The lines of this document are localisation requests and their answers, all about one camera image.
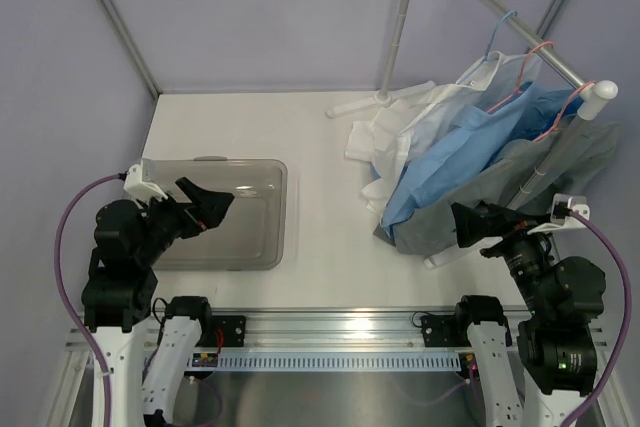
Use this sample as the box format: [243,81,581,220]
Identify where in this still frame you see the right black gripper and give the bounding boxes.
[453,201,556,318]

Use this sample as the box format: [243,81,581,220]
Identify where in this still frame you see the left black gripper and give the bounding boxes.
[136,176,233,265]

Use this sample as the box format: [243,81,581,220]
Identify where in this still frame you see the blue shirt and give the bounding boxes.
[380,82,583,240]

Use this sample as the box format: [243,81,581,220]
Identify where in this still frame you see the white shirt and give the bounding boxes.
[345,51,542,215]

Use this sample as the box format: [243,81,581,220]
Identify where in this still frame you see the pink hanger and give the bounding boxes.
[486,40,555,114]
[533,80,596,142]

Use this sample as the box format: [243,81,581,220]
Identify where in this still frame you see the blue wire hanger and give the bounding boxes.
[456,10,518,85]

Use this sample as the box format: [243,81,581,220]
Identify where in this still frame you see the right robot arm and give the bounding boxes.
[451,203,606,426]

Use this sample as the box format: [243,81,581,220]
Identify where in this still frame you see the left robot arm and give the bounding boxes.
[81,165,234,426]

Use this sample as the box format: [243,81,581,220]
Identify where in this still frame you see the grey shirt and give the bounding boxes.
[374,122,620,257]

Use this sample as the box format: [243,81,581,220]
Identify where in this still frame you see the grey transparent plastic bin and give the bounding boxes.
[152,157,288,271]

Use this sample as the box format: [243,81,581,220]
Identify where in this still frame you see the white clothes rack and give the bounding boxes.
[327,17,617,267]

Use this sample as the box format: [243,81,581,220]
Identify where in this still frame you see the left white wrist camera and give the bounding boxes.
[124,159,168,203]

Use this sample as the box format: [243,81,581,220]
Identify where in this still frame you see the aluminium mounting rail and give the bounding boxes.
[63,310,609,352]

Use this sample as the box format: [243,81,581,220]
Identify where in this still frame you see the white slotted cable duct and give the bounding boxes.
[143,351,464,373]

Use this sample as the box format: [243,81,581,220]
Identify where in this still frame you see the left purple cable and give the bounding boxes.
[54,172,132,427]

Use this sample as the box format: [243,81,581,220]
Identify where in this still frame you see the left aluminium frame post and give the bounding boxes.
[96,0,162,101]

